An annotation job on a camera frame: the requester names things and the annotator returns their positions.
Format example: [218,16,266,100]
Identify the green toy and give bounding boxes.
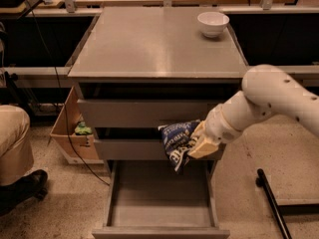
[75,121,92,135]

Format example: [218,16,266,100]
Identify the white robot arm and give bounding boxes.
[188,65,319,158]

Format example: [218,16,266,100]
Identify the black cable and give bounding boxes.
[14,0,111,186]

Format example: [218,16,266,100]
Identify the black shoe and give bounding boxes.
[0,169,48,216]

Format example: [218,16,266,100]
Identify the black metal stand leg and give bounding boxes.
[255,168,292,239]

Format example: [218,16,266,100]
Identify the white bowl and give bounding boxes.
[197,12,229,38]

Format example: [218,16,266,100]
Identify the cardboard box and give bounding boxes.
[50,88,102,164]

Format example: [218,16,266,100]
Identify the top grey drawer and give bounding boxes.
[77,83,233,128]

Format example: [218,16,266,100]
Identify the blue chip bag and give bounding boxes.
[158,119,199,173]

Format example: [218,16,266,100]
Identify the middle grey drawer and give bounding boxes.
[93,127,227,161]

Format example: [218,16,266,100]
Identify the grey drawer cabinet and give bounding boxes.
[67,6,252,181]

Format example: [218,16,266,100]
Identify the person leg beige trousers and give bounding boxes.
[0,105,34,186]

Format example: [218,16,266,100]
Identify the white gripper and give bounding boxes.
[187,104,241,159]

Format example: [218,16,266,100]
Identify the bottom grey drawer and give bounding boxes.
[93,160,230,239]

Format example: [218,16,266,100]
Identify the grey drawer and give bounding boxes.
[77,83,233,128]
[93,160,230,239]
[93,127,227,161]

